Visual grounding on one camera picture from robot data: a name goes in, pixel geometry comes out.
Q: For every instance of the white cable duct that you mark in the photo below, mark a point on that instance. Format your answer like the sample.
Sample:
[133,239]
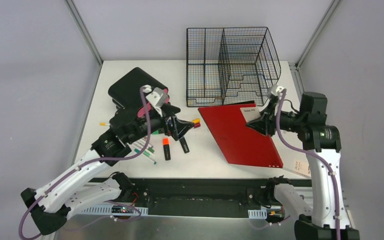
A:
[257,213]
[115,210]

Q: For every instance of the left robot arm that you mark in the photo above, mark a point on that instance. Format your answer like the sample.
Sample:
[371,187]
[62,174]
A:
[52,205]

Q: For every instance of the red notebook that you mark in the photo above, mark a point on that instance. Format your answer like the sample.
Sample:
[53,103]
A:
[239,144]

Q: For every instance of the white cable duct right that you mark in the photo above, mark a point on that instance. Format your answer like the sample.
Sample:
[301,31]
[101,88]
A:
[257,213]

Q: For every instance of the teal tipped white pen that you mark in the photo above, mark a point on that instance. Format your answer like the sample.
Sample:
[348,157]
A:
[146,154]

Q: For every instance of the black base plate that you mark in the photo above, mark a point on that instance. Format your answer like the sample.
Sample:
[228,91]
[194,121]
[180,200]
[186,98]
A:
[191,197]

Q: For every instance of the black wire mesh organizer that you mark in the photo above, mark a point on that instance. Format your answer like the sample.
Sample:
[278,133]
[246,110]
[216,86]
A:
[229,65]

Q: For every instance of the orange highlighter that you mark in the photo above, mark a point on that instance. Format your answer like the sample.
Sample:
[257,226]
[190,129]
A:
[166,149]

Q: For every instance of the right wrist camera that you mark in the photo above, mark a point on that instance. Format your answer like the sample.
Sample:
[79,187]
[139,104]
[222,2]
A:
[275,91]

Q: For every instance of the white cable duct left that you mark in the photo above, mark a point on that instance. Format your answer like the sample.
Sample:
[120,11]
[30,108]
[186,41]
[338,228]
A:
[115,210]

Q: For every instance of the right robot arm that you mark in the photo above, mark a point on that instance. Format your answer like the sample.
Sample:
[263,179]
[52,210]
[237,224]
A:
[326,218]

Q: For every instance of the grey notebook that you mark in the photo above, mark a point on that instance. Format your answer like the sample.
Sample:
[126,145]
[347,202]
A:
[298,167]

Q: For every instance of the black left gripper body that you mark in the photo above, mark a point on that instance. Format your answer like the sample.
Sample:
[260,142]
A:
[172,125]

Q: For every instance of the black pink drawer unit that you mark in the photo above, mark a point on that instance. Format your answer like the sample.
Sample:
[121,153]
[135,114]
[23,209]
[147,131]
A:
[125,92]

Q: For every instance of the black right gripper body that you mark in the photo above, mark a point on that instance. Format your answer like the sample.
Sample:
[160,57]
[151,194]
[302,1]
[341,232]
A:
[289,121]

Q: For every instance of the blue highlighter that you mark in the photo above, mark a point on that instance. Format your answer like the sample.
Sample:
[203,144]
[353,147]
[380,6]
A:
[184,145]

